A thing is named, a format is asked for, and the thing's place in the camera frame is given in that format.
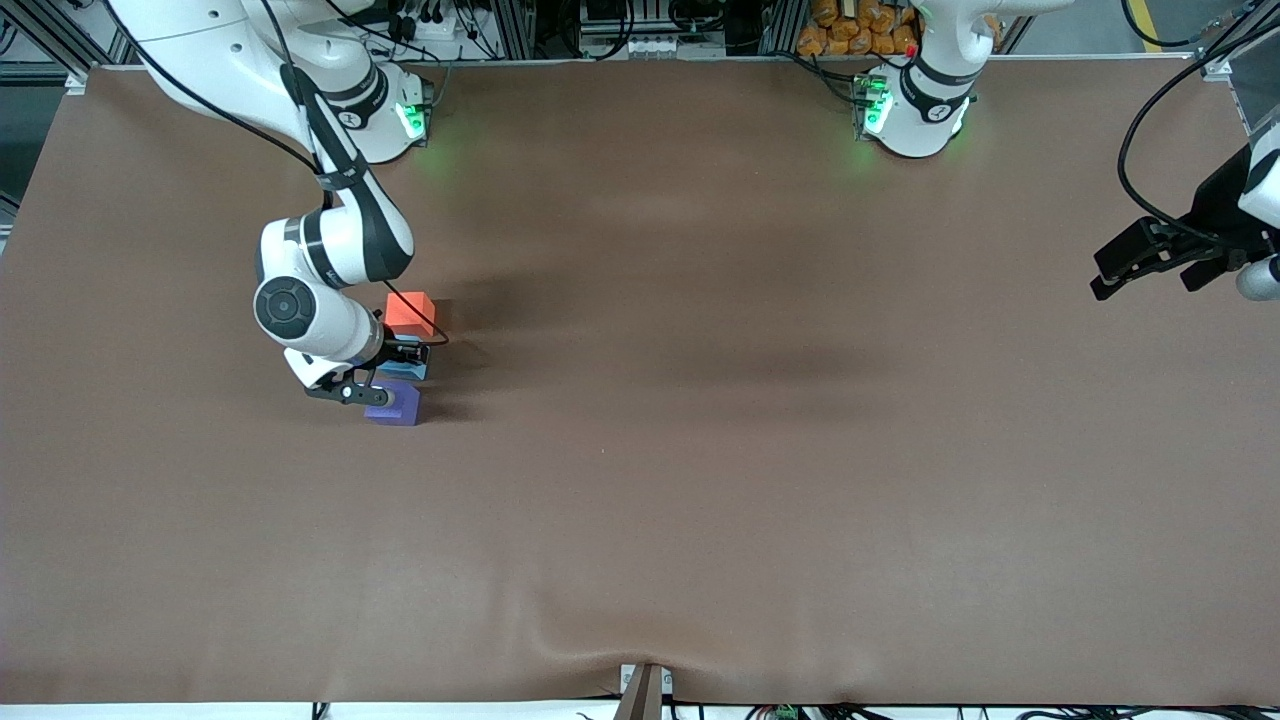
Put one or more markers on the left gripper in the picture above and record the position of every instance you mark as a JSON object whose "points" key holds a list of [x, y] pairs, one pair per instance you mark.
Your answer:
{"points": [[1214, 214]]}

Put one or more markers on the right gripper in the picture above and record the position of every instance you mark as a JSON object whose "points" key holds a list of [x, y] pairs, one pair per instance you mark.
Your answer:
{"points": [[401, 352]]}

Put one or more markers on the light blue foam block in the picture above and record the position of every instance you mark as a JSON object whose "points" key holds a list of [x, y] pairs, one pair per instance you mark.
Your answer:
{"points": [[405, 371]]}

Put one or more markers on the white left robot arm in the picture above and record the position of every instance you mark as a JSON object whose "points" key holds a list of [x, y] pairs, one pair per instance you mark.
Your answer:
{"points": [[915, 130]]}

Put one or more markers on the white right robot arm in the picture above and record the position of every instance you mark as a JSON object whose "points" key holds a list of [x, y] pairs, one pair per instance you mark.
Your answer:
{"points": [[200, 50]]}

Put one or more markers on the purple foam block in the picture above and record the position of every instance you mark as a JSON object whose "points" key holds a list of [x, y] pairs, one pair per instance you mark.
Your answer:
{"points": [[400, 412]]}

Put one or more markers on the orange foam block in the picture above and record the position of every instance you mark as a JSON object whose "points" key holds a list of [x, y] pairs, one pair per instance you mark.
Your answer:
{"points": [[410, 308]]}

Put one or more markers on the white terminal block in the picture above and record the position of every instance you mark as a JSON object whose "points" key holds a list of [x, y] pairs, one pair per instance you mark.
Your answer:
{"points": [[640, 47]]}

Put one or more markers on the black right gripper side bar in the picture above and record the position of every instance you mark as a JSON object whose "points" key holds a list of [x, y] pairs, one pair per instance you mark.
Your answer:
{"points": [[325, 392]]}

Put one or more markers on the grey side panel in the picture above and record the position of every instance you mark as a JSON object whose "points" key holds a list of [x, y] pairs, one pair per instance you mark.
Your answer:
{"points": [[1255, 90]]}

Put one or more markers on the brown table mat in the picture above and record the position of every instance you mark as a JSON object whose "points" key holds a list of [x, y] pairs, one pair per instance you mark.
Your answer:
{"points": [[640, 500]]}

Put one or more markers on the white power strip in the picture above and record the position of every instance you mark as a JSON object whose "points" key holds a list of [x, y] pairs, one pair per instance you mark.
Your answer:
{"points": [[450, 40]]}

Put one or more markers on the bag of orange objects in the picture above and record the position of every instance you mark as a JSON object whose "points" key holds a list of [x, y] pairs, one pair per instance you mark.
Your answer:
{"points": [[850, 30]]}

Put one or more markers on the green terminal connector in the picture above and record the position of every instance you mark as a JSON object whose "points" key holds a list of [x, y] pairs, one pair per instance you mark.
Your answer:
{"points": [[785, 713]]}

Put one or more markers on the aluminium frame post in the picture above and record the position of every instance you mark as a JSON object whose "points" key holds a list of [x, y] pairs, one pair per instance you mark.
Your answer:
{"points": [[780, 25], [512, 30]]}

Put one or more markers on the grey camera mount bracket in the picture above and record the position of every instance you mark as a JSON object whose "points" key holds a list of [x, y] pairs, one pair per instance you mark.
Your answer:
{"points": [[640, 695]]}

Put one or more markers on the aluminium frame strut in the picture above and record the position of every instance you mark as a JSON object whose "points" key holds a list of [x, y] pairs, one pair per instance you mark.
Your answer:
{"points": [[55, 42]]}

